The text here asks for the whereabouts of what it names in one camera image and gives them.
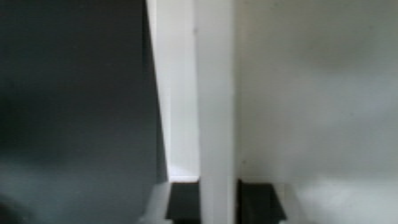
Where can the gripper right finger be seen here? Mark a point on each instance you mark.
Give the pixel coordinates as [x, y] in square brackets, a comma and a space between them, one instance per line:
[260, 208]

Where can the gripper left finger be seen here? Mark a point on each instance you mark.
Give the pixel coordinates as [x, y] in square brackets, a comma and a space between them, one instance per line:
[184, 207]

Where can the white square tabletop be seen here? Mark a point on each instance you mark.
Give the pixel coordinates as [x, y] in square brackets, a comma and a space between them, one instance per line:
[278, 82]

